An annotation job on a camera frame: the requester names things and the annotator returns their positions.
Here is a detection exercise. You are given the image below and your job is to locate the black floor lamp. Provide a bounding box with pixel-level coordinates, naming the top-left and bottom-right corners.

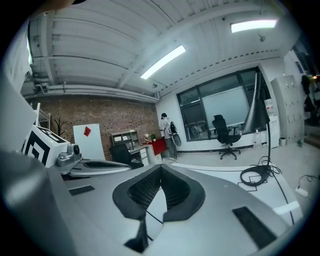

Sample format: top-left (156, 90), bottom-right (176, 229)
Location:
top-left (239, 71), bottom-right (283, 187)

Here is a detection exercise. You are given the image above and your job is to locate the black framed window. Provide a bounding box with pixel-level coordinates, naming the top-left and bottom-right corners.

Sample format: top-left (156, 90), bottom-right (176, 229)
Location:
top-left (176, 66), bottom-right (273, 144)

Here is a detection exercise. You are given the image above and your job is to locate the white shelf rack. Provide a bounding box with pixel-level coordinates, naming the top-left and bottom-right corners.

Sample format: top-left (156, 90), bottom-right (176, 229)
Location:
top-left (29, 101), bottom-right (53, 132)

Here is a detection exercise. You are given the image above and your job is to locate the black visitor chair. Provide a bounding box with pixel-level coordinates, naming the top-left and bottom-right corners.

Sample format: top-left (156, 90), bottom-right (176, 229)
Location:
top-left (108, 144), bottom-right (145, 170)

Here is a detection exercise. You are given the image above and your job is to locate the long ceiling light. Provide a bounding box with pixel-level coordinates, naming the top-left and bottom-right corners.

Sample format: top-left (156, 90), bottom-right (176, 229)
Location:
top-left (140, 44), bottom-right (187, 80)
top-left (26, 37), bottom-right (35, 65)
top-left (230, 19), bottom-right (278, 34)

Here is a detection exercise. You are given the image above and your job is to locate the white work table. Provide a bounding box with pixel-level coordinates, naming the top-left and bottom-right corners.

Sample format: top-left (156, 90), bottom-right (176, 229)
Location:
top-left (147, 161), bottom-right (305, 242)

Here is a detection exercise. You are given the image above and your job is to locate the white water dispenser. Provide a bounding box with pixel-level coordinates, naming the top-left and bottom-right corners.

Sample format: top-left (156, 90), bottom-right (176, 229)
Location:
top-left (263, 98), bottom-right (281, 150)

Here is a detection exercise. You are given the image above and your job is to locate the white power strip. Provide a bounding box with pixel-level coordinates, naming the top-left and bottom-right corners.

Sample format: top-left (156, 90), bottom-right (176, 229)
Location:
top-left (294, 186), bottom-right (310, 198)

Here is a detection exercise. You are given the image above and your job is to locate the black coat rack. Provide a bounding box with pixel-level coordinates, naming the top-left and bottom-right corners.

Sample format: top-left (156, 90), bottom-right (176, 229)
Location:
top-left (54, 117), bottom-right (68, 138)

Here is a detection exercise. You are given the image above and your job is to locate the black headrest office chair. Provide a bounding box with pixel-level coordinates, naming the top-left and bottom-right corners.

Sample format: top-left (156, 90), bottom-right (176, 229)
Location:
top-left (211, 114), bottom-right (243, 161)

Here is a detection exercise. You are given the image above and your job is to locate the red topped white cabinet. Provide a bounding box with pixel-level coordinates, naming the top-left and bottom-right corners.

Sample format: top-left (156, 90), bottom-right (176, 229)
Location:
top-left (141, 138), bottom-right (168, 166)

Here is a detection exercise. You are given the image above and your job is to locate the spare water jug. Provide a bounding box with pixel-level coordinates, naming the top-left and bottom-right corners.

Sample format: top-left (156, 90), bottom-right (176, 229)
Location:
top-left (252, 129), bottom-right (262, 146)

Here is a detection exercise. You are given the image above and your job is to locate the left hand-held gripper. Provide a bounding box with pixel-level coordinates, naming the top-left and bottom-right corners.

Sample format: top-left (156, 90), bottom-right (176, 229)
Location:
top-left (21, 124), bottom-right (133, 178)

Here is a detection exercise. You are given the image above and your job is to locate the grey locker cabinet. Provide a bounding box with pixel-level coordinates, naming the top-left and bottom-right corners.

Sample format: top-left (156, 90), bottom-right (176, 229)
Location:
top-left (269, 74), bottom-right (306, 145)

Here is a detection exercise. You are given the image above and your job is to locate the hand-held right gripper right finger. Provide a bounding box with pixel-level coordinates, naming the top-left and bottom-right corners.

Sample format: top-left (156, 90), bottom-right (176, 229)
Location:
top-left (160, 164), bottom-right (293, 254)

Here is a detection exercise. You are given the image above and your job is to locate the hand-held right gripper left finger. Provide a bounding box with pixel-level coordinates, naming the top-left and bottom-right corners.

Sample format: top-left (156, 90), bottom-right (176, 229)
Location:
top-left (64, 164), bottom-right (161, 254)

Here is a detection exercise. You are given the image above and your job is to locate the person's white printed shirt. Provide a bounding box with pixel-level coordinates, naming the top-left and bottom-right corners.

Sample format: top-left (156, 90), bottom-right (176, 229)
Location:
top-left (2, 23), bottom-right (38, 153)

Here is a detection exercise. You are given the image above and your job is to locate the grey desk with hutch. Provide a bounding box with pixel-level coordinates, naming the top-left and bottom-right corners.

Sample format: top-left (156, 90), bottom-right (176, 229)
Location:
top-left (109, 129), bottom-right (149, 167)

